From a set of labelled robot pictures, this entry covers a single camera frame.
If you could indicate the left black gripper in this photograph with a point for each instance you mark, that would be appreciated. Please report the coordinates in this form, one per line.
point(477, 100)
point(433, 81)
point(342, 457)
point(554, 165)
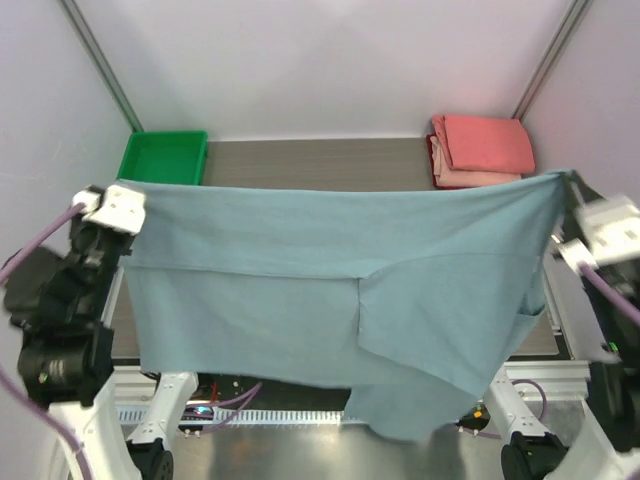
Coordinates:
point(78, 223)

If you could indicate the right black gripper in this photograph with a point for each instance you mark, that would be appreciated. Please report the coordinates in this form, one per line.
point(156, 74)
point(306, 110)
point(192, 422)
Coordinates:
point(573, 188)

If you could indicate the blue grey t shirt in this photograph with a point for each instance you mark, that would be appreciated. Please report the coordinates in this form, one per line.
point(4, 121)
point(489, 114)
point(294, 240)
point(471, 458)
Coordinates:
point(411, 300)

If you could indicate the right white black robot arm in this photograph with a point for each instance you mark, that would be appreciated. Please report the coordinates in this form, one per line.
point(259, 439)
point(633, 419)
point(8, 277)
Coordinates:
point(607, 446)

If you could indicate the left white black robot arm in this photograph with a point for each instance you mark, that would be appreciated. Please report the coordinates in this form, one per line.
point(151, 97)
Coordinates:
point(63, 307)

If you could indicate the top coral folded shirt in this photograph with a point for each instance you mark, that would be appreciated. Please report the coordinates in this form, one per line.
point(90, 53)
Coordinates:
point(484, 144)

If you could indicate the green plastic tray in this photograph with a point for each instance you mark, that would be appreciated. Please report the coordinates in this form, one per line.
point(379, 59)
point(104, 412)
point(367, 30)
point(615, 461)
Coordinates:
point(165, 157)

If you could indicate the light pink folded shirt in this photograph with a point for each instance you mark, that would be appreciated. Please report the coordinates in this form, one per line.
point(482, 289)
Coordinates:
point(460, 179)

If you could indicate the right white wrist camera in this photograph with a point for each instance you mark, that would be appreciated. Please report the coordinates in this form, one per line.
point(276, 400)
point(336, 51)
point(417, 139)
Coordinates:
point(599, 233)

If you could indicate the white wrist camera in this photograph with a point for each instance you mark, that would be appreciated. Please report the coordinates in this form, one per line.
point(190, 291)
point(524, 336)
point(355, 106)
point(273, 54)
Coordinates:
point(599, 233)
point(117, 207)

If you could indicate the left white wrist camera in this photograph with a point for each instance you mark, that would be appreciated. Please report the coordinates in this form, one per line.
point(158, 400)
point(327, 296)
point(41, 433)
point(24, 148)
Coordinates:
point(117, 207)

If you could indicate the right aluminium corner post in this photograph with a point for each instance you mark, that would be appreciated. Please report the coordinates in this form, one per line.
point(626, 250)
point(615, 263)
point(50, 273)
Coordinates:
point(560, 40)

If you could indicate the aluminium corner post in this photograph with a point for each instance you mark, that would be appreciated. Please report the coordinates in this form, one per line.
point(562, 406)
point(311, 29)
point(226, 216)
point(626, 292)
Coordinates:
point(560, 40)
point(98, 58)

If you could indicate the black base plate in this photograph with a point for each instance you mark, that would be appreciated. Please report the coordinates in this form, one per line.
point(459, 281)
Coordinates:
point(273, 395)

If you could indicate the left aluminium corner post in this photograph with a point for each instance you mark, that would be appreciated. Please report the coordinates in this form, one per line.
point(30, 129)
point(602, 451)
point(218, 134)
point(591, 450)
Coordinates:
point(98, 58)

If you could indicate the aluminium rail frame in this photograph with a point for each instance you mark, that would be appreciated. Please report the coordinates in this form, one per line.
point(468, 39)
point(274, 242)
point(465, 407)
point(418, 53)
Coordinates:
point(560, 379)

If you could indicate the white slotted cable duct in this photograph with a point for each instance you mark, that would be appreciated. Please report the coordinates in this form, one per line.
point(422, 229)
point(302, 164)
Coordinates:
point(133, 415)

